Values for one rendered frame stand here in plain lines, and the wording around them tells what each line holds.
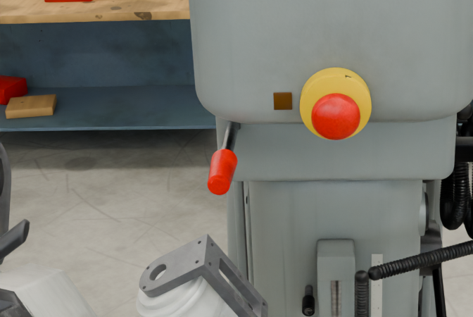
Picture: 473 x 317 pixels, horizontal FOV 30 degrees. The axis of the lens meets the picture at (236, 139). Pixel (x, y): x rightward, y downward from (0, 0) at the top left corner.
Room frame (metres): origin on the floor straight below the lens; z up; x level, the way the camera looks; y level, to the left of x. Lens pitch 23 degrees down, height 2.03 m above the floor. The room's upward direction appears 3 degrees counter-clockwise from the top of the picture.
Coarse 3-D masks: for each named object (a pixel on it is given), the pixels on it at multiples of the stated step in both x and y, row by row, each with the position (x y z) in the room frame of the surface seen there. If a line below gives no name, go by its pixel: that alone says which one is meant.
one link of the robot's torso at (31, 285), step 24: (0, 240) 0.52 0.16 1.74; (24, 240) 0.53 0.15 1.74; (0, 288) 0.54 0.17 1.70; (24, 288) 0.56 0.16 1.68; (48, 288) 0.60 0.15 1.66; (72, 288) 0.64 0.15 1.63; (0, 312) 0.50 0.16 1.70; (24, 312) 0.52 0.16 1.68; (48, 312) 0.56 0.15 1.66; (72, 312) 0.60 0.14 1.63
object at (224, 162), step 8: (232, 128) 0.79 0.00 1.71; (240, 128) 0.81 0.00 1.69; (224, 136) 0.78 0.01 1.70; (232, 136) 0.77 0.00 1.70; (224, 144) 0.75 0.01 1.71; (232, 144) 0.75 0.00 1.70; (216, 152) 0.72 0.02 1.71; (224, 152) 0.72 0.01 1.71; (232, 152) 0.72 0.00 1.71; (216, 160) 0.71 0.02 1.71; (224, 160) 0.71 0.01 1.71; (232, 160) 0.71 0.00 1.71; (216, 168) 0.69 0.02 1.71; (224, 168) 0.69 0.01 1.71; (232, 168) 0.70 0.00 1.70; (208, 176) 0.69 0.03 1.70; (216, 176) 0.68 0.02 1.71; (224, 176) 0.68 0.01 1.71; (232, 176) 0.69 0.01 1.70; (208, 184) 0.68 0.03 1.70; (216, 184) 0.68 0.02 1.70; (224, 184) 0.67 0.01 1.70; (216, 192) 0.68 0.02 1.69; (224, 192) 0.68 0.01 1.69
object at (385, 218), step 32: (256, 192) 0.87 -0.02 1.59; (288, 192) 0.84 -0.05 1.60; (320, 192) 0.84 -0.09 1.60; (352, 192) 0.84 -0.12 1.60; (384, 192) 0.83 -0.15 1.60; (416, 192) 0.85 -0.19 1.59; (256, 224) 0.87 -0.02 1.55; (288, 224) 0.84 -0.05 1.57; (320, 224) 0.84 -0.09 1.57; (352, 224) 0.84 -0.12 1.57; (384, 224) 0.83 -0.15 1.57; (416, 224) 0.85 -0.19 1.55; (256, 256) 0.88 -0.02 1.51; (288, 256) 0.84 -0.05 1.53; (384, 256) 0.83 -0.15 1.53; (256, 288) 0.88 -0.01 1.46; (288, 288) 0.85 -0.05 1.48; (384, 288) 0.83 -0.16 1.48; (416, 288) 0.86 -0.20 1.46
